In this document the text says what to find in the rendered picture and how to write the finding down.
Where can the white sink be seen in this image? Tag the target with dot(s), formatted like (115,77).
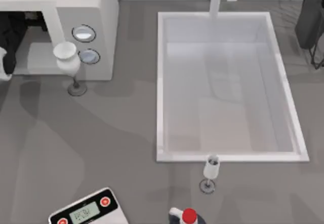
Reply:
(227,87)

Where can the white goblet trophy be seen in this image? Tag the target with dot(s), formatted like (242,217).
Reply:
(66,58)

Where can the pale microwave oven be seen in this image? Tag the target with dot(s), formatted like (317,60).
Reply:
(103,31)

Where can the black and silver kitchen scale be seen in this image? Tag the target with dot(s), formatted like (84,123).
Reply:
(86,211)

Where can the dark bottle with red cap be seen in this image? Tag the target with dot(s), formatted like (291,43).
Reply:
(189,216)

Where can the small white stemmed cup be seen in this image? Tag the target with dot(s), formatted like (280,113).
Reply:
(211,169)

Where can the round microwave knob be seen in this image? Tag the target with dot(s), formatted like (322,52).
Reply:
(88,56)
(83,33)

